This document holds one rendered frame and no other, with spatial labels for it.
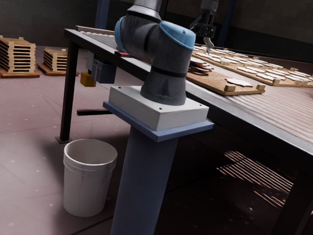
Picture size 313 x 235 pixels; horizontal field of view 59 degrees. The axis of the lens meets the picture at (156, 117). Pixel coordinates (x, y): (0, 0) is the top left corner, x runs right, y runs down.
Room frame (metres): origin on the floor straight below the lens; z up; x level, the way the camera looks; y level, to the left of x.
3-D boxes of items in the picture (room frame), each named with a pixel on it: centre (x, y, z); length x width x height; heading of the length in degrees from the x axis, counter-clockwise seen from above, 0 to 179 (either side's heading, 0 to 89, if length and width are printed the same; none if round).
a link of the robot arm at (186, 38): (0.88, 0.00, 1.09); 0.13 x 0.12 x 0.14; 62
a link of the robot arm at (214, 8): (1.39, -0.13, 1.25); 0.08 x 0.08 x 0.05
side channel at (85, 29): (3.52, -0.77, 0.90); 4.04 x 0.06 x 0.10; 131
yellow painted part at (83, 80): (1.82, 0.51, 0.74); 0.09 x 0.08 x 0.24; 41
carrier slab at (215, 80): (1.38, -0.23, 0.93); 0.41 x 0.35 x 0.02; 46
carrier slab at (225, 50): (2.99, -0.62, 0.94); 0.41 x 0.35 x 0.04; 42
